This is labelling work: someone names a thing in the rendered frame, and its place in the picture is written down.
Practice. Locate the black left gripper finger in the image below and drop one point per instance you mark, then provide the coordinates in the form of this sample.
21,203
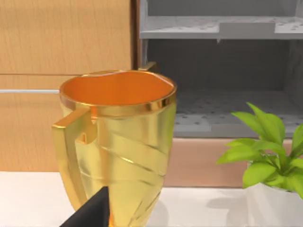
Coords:
95,210

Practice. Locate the gold trophy cup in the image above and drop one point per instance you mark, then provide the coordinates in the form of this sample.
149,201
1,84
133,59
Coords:
123,142

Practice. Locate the pale wooden drawer front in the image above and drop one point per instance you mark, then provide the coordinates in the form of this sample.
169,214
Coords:
201,163

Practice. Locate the wooden cupboard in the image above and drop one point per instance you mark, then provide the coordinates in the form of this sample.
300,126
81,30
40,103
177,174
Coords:
64,47

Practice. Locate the green plant in white pot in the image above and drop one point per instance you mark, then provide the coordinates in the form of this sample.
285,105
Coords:
267,151

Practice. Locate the grey pierced drawer inside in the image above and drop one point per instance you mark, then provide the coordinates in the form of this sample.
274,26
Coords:
217,71

